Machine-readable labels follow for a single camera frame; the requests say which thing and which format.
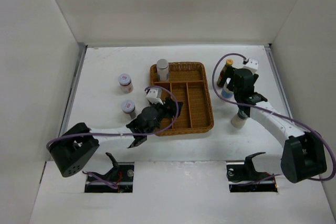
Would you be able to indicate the red label jar far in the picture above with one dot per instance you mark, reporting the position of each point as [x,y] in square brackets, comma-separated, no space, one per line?
[125,83]

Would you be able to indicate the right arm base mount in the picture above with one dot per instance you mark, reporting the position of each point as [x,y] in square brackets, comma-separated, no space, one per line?
[244,178]

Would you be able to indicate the brown wicker divided tray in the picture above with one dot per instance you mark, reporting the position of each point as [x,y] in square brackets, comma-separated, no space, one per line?
[188,83]

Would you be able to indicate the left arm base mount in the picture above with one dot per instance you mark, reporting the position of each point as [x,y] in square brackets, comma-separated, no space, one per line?
[119,179]

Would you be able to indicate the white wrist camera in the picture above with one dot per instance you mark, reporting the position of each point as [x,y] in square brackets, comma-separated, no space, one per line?
[251,64]
[153,95]

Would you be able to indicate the purple label spice jar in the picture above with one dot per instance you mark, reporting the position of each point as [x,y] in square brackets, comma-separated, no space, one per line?
[162,67]

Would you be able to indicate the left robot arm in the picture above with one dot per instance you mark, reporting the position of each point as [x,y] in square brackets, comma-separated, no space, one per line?
[73,150]

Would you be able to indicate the white shaker silver cap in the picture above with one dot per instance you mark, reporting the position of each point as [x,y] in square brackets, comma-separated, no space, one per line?
[239,120]

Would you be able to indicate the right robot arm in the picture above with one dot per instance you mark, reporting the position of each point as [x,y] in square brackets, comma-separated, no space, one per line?
[303,154]

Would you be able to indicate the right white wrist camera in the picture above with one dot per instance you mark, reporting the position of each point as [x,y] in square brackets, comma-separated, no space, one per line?
[251,64]

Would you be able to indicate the red label jar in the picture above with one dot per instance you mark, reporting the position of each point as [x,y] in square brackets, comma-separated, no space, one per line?
[125,83]
[128,107]

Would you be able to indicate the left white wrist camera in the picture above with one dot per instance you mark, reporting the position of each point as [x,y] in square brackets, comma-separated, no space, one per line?
[153,95]

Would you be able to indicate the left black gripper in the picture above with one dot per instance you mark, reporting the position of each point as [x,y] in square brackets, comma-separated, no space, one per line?
[168,107]

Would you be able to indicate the red sauce bottle yellow cap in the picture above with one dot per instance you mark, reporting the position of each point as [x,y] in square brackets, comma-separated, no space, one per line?
[225,73]

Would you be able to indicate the red label jar near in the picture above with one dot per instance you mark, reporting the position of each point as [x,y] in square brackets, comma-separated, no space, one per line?
[128,107]

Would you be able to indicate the blue label spice jar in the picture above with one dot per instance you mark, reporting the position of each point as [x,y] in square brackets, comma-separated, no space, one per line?
[226,93]

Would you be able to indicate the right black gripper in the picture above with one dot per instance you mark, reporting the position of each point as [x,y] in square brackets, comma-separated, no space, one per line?
[230,72]

